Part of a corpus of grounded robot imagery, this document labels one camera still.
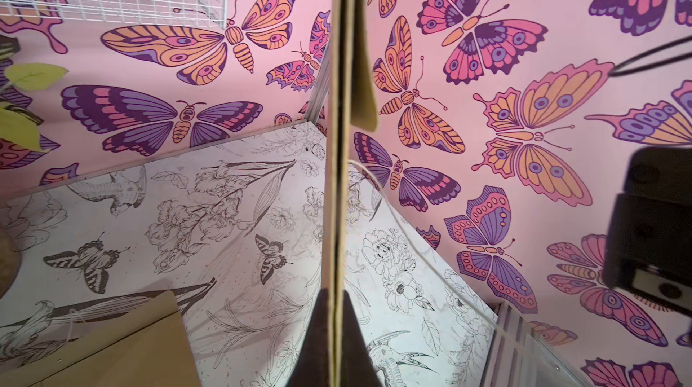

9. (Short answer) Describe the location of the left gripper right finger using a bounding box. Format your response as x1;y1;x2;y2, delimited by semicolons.
342;291;382;387

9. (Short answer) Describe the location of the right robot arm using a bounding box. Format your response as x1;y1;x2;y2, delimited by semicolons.
602;80;691;316

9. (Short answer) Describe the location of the glass vase with plants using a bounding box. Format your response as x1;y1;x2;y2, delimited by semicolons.
0;34;68;302

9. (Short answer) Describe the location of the kraft file bag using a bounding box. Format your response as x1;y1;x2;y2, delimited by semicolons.
1;291;201;386
321;0;372;386

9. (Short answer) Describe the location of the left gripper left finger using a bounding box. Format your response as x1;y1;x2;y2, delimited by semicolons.
286;289;329;387

